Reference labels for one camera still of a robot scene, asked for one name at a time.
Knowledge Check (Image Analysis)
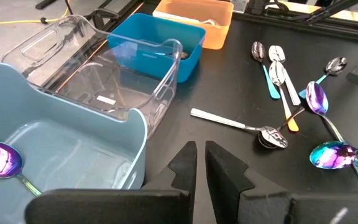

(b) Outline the small blue plastic bin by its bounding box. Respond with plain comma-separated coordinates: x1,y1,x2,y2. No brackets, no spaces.
106,12,207,83

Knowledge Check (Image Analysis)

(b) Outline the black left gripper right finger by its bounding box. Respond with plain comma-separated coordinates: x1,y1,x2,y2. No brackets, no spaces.
206,140,358,224

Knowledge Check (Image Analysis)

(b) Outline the clear plastic bin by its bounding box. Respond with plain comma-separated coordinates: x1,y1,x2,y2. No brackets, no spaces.
1,14,183,139

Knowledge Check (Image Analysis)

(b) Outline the iridescent rainbow spoon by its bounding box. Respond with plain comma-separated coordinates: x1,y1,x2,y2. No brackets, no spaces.
305,80,358,190
308,140,358,170
0,140,43,197

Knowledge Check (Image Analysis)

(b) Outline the grey-blue plastic bin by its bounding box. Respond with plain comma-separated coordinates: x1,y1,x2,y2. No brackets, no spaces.
0,63,149,224

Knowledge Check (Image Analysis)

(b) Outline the black tripod stand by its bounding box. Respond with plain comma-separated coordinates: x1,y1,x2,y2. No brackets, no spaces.
35,0,74,15

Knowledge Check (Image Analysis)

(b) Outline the silver spoon orange handle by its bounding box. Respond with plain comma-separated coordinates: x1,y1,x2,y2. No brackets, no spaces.
268,60,300,133

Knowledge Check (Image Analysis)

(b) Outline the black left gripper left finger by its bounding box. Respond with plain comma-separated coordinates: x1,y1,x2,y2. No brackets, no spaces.
25,141,198,224

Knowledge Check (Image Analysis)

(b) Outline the black table clamp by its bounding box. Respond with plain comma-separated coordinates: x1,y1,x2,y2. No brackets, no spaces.
85,7,121,32

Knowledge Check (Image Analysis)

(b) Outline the small tan orange bin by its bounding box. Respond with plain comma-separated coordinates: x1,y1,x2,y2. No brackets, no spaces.
152,0,235,50

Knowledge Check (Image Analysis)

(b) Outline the silver spoon white handle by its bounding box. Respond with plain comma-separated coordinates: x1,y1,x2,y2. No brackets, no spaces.
162,11,220,26
268,45,301,106
190,107,289,149
197,17,221,27

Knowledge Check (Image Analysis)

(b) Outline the black spoon blue handle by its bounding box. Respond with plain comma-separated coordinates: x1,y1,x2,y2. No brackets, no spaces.
250,40,282,100
298,56,348,100
154,49,190,60

